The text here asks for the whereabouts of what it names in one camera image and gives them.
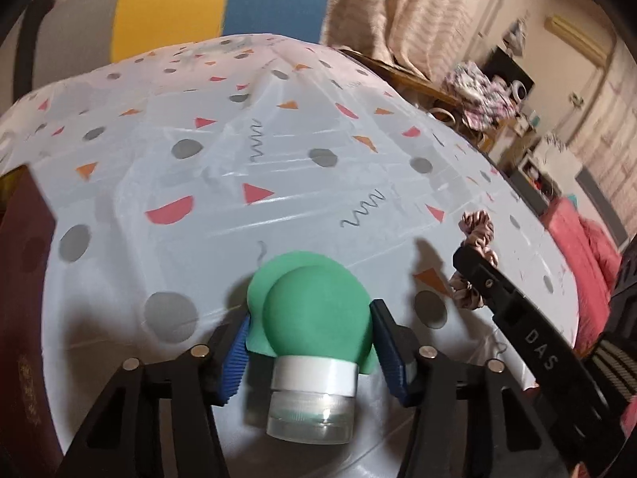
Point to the small white fan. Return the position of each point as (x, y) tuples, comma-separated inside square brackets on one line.
[(520, 90)]

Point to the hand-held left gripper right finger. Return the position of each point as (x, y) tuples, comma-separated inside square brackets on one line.
[(390, 358)]

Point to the black monitor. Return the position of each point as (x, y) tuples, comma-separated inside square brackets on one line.
[(507, 64)]

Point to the green silicone bottle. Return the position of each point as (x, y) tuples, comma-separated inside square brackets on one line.
[(313, 308)]

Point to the wall air conditioner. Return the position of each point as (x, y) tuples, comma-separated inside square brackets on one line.
[(577, 40)]

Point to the pink satin scrunchie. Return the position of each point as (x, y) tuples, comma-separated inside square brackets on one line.
[(475, 231)]

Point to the gold-lined storage box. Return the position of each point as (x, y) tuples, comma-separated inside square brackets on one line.
[(25, 308)]

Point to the black rolled mat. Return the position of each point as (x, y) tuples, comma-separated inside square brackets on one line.
[(30, 45)]

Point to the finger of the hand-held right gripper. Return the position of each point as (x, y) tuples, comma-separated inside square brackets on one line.
[(512, 318)]

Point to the grey yellow blue chair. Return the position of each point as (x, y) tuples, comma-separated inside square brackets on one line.
[(174, 10)]

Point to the patterned curtain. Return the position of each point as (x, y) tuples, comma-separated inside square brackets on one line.
[(398, 10)]

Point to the pile of clothes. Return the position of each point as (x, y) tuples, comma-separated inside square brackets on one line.
[(477, 94)]

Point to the wooden side table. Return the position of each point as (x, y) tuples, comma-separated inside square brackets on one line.
[(398, 74)]

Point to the white shelf unit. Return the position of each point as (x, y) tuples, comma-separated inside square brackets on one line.
[(522, 157)]

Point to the patterned plastic tablecloth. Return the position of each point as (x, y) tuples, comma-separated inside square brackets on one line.
[(298, 184)]

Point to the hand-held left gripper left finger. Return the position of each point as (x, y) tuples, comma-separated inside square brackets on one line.
[(238, 358)]

